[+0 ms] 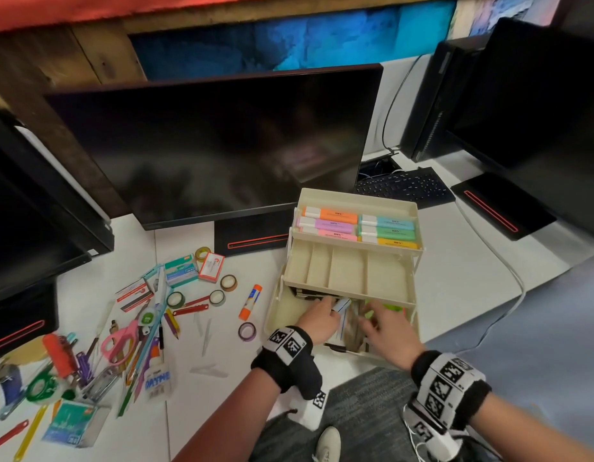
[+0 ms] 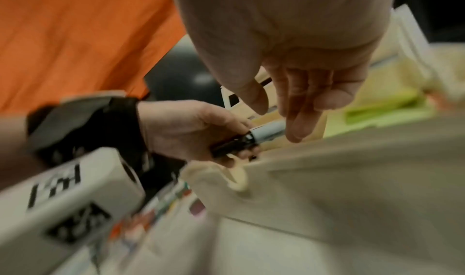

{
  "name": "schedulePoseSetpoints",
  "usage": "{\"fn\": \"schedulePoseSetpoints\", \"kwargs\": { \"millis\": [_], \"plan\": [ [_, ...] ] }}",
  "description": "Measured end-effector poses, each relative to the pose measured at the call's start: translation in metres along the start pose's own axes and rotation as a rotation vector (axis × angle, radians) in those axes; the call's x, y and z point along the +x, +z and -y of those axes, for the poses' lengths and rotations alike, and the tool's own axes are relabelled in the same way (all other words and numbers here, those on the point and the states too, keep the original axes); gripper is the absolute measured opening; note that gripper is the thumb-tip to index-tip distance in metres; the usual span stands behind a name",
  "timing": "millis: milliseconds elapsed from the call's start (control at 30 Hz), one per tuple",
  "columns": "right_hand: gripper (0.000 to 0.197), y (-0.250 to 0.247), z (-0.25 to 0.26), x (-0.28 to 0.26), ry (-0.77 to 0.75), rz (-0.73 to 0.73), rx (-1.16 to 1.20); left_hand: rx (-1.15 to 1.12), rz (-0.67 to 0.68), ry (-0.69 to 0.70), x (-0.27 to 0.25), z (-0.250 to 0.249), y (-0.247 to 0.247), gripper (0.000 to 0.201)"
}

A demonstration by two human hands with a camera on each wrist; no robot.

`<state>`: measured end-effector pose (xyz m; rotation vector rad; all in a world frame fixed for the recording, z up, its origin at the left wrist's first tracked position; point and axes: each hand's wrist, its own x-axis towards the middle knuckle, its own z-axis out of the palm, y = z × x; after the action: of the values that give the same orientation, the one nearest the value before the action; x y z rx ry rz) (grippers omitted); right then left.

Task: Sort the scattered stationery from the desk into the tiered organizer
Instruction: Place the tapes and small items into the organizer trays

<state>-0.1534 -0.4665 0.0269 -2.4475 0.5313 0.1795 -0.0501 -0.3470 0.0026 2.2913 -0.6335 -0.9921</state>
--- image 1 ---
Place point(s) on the black wrist band with markers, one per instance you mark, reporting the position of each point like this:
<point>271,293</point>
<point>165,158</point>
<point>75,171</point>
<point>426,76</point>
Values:
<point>287,356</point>

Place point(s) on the black monitor thick frame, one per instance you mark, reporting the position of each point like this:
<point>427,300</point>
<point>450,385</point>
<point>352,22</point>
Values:
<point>22,235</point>

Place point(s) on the stack of paper notes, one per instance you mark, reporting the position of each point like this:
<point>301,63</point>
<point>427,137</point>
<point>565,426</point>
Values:
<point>352,327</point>

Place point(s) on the set of pastel highlighters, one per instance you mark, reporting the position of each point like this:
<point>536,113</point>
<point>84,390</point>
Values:
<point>357,228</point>

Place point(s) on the black keyboard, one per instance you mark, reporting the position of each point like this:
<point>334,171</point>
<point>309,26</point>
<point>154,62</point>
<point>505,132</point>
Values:
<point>405,187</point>

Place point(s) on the silver stapler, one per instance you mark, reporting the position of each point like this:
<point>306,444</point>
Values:
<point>100,383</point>

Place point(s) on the light blue pen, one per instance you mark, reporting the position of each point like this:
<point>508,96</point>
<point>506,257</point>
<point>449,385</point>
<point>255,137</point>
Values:
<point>147,342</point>

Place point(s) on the red paper fastener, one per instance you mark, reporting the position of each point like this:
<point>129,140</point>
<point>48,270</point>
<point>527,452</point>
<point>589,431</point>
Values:
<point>190,310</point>

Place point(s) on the yellow paper fastener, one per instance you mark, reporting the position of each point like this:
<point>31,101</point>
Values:
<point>29,435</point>

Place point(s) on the cream tiered organizer box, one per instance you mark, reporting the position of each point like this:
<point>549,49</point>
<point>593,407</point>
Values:
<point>355,271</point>

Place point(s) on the person's left hand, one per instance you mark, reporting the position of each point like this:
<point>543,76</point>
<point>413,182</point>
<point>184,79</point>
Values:
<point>318,319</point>

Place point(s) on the red orange marker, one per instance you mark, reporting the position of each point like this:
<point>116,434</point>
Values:
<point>60,356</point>

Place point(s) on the green correction tape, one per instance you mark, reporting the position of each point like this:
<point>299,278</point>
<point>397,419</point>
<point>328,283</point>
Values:
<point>146,316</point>

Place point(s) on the orange cap glue stick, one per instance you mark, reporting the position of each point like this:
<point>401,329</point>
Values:
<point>249,304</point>

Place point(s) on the person's right forearm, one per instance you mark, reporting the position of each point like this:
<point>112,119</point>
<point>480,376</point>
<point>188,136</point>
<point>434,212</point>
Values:
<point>528,428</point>

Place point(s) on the white correction fluid bottle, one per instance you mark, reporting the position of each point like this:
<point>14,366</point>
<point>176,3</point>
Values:
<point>157,382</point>

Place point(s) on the white shoe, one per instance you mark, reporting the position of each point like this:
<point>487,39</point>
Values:
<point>328,445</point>

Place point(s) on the brown tape roll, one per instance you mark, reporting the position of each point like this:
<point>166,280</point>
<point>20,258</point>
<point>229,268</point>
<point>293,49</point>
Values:
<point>223,282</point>

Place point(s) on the green tape dispenser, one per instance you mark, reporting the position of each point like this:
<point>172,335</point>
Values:
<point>39,392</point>

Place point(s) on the black flat base red stripe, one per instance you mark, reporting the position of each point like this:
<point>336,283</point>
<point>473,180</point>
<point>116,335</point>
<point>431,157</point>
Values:
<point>504,206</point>

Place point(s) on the red white cards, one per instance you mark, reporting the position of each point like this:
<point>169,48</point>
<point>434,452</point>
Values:
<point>133,294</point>

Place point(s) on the black stand base red line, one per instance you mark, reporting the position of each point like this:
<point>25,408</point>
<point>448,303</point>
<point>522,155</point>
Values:
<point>17,327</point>

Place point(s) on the large black monitor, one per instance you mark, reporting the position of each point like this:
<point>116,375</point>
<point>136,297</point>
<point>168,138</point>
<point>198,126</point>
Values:
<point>220,144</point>

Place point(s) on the small teal staple box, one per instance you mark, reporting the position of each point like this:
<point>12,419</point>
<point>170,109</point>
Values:
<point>180,270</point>

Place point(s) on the yellow green tape roll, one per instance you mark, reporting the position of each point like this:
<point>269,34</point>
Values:
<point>198,254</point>

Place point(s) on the black monitor matte screen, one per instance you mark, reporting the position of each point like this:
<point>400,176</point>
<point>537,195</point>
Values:
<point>538,115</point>

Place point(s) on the person's left forearm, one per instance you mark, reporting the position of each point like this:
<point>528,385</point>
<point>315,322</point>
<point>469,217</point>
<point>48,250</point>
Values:
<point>229,418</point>

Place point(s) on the person's left fingers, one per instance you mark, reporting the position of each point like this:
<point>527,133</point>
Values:
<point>333,310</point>

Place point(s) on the yellow pencil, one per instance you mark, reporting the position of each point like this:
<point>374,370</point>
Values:
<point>172,322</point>

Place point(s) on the long red clip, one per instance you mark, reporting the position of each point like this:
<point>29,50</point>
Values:
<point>8,436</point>

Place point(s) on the person's right hand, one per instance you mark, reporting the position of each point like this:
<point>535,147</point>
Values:
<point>398,339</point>

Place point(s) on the purple tape roll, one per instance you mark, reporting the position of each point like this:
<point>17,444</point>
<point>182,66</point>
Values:
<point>241,331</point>

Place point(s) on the large teal clear box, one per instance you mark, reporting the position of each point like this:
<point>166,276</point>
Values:
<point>73,423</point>

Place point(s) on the person's right fingers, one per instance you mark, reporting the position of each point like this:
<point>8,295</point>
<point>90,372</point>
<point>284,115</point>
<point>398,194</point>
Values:
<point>374,324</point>

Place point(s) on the black computer tower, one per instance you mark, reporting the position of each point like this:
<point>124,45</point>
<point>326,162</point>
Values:
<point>436,100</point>

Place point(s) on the green sticky notes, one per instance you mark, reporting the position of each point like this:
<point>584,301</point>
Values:
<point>386,307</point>

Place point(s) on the blue hole punch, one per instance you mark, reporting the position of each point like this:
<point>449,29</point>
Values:
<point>10,387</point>

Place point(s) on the pink scissors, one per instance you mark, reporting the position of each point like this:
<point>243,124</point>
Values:
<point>118,342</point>

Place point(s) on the red white staple box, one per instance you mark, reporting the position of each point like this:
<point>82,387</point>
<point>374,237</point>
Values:
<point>211,267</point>

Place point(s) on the black monitor base red stripe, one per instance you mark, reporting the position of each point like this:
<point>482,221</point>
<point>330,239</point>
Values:
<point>251,238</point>

